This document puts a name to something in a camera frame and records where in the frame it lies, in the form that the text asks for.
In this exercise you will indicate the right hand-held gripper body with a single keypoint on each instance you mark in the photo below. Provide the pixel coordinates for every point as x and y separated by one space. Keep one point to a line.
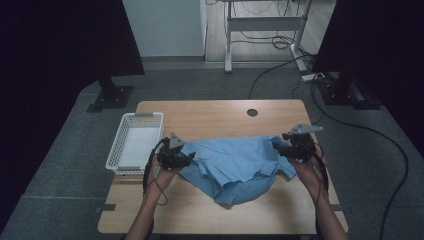
303 146

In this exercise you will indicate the white power strip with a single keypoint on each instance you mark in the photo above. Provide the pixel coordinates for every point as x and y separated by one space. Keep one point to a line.
310 77

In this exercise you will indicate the dark grey table foot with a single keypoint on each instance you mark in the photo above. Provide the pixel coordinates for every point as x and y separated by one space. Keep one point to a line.
340 207

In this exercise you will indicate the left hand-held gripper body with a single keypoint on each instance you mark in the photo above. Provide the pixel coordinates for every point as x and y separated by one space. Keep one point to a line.
170 153

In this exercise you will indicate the white metal desk frame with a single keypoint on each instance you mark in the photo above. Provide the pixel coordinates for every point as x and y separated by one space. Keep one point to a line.
263 24

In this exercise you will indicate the black stand base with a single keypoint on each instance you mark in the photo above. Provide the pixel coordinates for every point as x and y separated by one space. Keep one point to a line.
340 93
111 96

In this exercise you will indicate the person's right hand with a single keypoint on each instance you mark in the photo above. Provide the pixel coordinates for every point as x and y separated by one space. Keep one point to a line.
313 176

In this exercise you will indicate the person's left hand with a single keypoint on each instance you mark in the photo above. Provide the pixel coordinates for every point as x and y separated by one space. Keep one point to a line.
160 178

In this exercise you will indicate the white plastic mesh basket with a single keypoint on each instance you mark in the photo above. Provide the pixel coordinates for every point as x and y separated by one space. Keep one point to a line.
138 146

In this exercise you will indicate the black round table grommet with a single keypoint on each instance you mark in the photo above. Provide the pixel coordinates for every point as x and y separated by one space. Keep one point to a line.
252 112

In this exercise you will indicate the black curtain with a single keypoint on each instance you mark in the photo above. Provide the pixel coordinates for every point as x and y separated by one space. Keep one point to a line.
50 50
383 40

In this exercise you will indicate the light blue shirt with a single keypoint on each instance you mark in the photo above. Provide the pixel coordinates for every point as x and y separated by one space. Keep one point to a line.
233 166

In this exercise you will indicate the white partition panel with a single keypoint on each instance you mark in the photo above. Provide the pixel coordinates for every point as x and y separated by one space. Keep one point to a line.
163 26

